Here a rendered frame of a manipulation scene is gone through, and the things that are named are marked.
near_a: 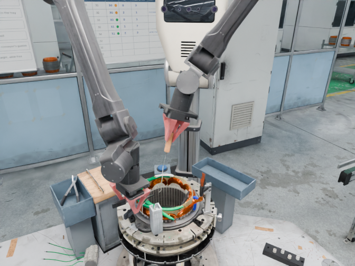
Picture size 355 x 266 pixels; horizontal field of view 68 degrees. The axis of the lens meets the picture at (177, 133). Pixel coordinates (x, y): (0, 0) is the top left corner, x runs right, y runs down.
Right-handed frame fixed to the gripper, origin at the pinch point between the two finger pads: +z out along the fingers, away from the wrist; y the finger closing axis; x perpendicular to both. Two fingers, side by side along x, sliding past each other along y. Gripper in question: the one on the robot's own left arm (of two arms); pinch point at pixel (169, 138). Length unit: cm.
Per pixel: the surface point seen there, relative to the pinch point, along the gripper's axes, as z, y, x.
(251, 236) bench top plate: 38, 55, 6
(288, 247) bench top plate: 36, 65, -5
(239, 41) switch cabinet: -68, 131, 183
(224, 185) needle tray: 17.2, 32.9, 9.1
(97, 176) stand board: 29.9, -10.7, 32.0
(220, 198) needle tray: 24.9, 36.3, 12.4
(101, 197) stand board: 31.8, -10.4, 18.8
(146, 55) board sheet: -26, 51, 226
